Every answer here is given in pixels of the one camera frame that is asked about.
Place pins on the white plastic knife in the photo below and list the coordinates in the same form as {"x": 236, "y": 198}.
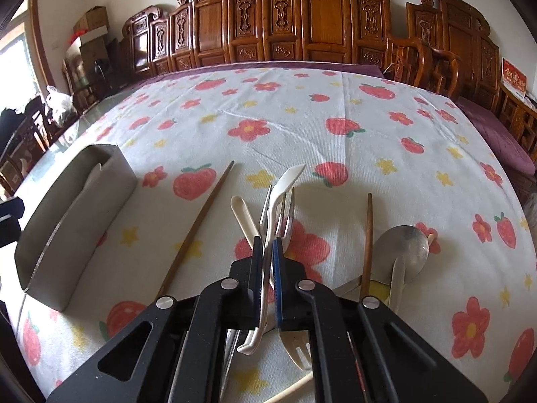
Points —
{"x": 289, "y": 178}

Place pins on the wooden window frame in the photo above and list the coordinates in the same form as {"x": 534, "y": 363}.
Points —
{"x": 40, "y": 42}

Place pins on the cutlery inside tray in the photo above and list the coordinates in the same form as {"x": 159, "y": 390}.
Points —
{"x": 95, "y": 171}

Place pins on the gray plastic bag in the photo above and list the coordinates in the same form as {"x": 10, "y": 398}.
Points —
{"x": 532, "y": 210}

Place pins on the carved wooden armchair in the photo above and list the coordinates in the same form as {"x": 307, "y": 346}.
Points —
{"x": 457, "y": 29}
{"x": 144, "y": 37}

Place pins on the white plastic bag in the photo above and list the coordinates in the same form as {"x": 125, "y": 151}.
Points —
{"x": 61, "y": 103}

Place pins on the strawberry print tablecloth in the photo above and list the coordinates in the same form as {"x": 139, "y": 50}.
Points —
{"x": 293, "y": 105}

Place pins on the long purple seat cushion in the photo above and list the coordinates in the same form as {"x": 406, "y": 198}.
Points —
{"x": 356, "y": 67}

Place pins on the white plastic fork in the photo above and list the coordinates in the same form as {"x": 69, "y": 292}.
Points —
{"x": 293, "y": 344}

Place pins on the gray utensil container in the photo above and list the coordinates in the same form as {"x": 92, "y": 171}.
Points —
{"x": 84, "y": 239}

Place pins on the dark wooden chairs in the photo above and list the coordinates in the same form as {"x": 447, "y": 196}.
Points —
{"x": 23, "y": 151}

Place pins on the white flat box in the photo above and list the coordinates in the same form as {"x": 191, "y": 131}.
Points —
{"x": 90, "y": 37}

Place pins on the stack of brown boxes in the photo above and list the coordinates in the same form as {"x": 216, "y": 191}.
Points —
{"x": 90, "y": 65}

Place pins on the carved wooden sofa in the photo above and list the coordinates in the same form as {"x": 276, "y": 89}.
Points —
{"x": 285, "y": 21}

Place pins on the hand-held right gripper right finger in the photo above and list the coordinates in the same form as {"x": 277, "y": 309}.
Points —
{"x": 277, "y": 268}

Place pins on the stainless steel spoon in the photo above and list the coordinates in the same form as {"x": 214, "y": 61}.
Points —
{"x": 402, "y": 252}

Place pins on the wooden side table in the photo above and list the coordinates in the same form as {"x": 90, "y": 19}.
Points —
{"x": 518, "y": 117}

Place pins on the light wooden chopstick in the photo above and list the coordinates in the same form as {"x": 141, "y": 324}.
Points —
{"x": 287, "y": 389}

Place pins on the brown cardboard box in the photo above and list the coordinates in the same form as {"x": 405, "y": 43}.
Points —
{"x": 94, "y": 19}

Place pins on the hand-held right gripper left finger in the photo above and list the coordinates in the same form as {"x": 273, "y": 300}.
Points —
{"x": 256, "y": 268}

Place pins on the brown wooden chopstick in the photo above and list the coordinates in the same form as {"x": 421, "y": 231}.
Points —
{"x": 368, "y": 243}
{"x": 197, "y": 226}

